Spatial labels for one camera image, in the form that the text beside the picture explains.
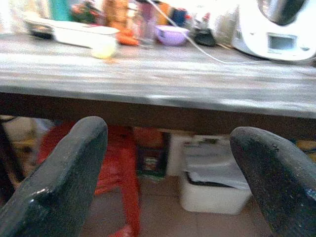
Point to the white plastic bin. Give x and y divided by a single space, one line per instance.
209 200

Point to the pale yellow round fruit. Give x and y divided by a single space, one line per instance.
103 50

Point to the purple bowl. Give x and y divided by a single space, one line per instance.
171 35

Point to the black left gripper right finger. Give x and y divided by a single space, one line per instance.
279 177

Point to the orange carrot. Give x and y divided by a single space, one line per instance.
127 39

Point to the teal container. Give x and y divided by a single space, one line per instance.
60 10

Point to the white flat tray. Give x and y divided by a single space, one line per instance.
81 33

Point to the white kitchen appliance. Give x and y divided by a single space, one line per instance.
254 29

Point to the dark wooden table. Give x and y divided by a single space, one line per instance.
148 74

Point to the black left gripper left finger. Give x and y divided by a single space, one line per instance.
56 177

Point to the orange bottle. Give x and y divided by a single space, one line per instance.
116 14

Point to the black pouch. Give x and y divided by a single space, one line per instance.
205 38

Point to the dark printed carton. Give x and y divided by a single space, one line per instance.
150 160

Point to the red plastic chair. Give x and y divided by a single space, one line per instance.
121 158

